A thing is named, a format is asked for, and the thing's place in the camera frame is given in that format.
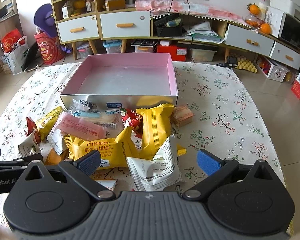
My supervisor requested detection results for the orange snack bar pack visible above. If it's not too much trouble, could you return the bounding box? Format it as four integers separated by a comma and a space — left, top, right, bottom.
44, 148, 69, 166

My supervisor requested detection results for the small red snack pack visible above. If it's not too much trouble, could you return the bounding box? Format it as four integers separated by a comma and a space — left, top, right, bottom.
26, 116, 42, 144

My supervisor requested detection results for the yellow waffle snack pack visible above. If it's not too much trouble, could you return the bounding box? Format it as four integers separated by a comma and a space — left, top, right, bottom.
64, 126, 140, 170

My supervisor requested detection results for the pink wafer pack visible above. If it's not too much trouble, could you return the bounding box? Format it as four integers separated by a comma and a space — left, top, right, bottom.
56, 112, 106, 141

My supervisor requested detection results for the clear blue bread pack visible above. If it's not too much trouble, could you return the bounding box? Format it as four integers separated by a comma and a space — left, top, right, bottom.
71, 109, 123, 138

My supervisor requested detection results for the white text snack pack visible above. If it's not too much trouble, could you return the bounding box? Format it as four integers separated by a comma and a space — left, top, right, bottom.
126, 135, 183, 192

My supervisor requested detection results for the small silver blue pack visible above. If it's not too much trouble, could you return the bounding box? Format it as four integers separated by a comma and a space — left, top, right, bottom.
72, 99, 97, 112

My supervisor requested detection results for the brown cracker clear pack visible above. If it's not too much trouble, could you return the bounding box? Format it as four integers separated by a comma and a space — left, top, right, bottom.
171, 105, 194, 128

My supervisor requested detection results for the red white candy pack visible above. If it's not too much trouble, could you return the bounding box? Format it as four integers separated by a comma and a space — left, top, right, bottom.
121, 108, 143, 139

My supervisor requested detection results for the yellow ridged snack pack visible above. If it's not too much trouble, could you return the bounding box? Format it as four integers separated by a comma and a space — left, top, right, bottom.
136, 103, 174, 160

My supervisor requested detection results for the yellow small snack pack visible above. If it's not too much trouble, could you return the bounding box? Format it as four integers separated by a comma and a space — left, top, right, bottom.
37, 106, 64, 142

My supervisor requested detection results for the floral tablecloth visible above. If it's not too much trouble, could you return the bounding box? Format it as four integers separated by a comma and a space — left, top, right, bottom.
0, 62, 283, 193

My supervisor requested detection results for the pink silver cardboard box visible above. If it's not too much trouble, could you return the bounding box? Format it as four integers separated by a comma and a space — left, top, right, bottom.
60, 53, 178, 110

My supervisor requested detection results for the white red shopping bag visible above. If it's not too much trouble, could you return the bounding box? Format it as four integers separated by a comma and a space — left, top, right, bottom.
0, 29, 29, 75

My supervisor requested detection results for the red box under console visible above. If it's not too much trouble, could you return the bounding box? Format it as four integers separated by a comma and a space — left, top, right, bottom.
157, 44, 187, 62

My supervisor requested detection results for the low wooden tv console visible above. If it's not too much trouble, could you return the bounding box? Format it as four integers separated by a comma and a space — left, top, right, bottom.
149, 10, 300, 71

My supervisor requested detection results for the purple plush toy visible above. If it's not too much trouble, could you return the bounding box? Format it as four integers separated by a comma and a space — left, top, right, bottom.
33, 3, 72, 54

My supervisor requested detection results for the orange fruit lower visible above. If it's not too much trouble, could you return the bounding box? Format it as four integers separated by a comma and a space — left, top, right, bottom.
258, 23, 271, 35

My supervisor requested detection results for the orange fruit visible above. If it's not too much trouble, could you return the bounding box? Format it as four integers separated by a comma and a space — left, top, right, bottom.
258, 23, 271, 35
247, 3, 260, 16

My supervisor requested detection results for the wooden shelf drawer cabinet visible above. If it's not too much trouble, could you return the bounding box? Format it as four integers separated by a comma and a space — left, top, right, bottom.
51, 0, 153, 60

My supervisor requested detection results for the black microwave oven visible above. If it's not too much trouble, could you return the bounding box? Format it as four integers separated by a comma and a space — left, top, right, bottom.
279, 13, 300, 50

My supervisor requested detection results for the orange fruit upper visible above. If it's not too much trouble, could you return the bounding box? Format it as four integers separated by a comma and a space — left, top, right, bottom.
247, 3, 260, 16

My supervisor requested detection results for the pink cloth runner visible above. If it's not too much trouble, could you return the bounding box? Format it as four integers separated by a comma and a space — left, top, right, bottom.
135, 0, 245, 24

